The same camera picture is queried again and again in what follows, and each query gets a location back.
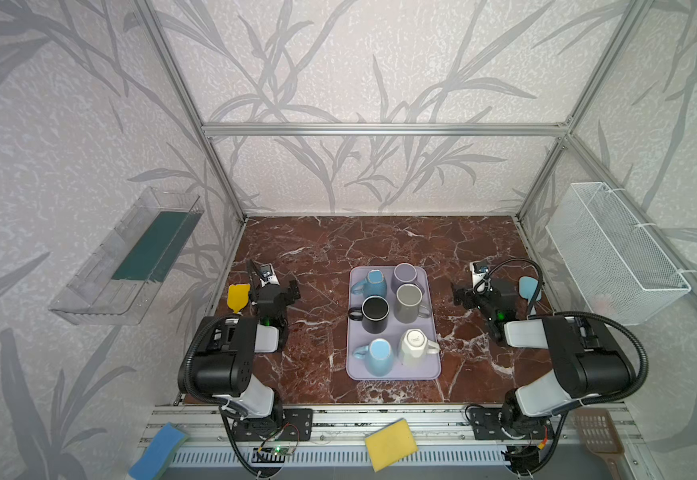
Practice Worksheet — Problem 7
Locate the light blue spatula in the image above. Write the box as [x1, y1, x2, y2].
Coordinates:
[519, 276, 543, 302]

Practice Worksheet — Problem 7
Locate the black mug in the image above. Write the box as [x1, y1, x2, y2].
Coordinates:
[348, 296, 390, 334]

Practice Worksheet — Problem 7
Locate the blue dotted square mug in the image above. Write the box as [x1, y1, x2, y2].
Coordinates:
[351, 269, 388, 299]

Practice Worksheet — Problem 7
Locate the white faceted mug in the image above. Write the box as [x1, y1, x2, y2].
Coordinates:
[399, 329, 441, 368]

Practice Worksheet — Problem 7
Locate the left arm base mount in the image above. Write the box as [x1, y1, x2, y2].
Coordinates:
[232, 408, 314, 442]

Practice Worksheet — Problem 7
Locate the lavender mug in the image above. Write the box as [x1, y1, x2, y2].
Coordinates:
[391, 263, 425, 293]

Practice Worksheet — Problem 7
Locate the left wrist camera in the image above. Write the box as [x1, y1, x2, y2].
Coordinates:
[256, 264, 280, 287]

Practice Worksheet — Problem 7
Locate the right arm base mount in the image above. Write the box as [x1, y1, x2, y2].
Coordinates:
[465, 404, 554, 441]

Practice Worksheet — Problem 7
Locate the grey mug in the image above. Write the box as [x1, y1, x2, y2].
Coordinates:
[394, 284, 432, 324]

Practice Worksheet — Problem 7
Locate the lavender plastic tray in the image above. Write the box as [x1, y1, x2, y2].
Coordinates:
[346, 266, 442, 381]

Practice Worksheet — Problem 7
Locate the blue sponge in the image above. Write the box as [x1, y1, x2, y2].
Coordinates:
[128, 424, 188, 480]

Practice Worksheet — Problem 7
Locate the light blue mug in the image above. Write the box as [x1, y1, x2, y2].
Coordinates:
[353, 338, 396, 377]

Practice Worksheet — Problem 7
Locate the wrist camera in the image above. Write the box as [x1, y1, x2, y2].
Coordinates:
[470, 261, 491, 292]
[256, 264, 280, 287]

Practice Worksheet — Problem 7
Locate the aluminium frame rail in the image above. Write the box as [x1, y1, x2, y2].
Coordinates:
[202, 123, 567, 138]

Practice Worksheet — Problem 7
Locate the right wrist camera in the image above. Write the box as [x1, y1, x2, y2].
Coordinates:
[470, 261, 491, 292]

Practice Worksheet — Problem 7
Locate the white wire basket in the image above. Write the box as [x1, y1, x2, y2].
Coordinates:
[547, 182, 692, 326]

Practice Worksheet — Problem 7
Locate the yellow spatula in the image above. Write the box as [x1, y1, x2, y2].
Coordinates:
[226, 283, 252, 314]

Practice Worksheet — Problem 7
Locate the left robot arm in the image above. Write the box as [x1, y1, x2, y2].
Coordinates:
[178, 280, 300, 430]

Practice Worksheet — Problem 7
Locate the brown slotted spatula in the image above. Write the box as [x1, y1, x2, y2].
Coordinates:
[574, 408, 625, 480]

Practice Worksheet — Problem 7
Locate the yellow sponge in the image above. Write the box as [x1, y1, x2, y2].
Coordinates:
[365, 419, 419, 472]

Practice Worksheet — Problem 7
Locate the green circuit board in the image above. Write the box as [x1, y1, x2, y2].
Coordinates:
[254, 445, 296, 463]

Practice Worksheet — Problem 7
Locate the clear plastic shelf bin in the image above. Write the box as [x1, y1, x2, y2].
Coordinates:
[48, 187, 204, 326]

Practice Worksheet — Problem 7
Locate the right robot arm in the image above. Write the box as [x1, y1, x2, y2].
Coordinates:
[452, 278, 650, 438]

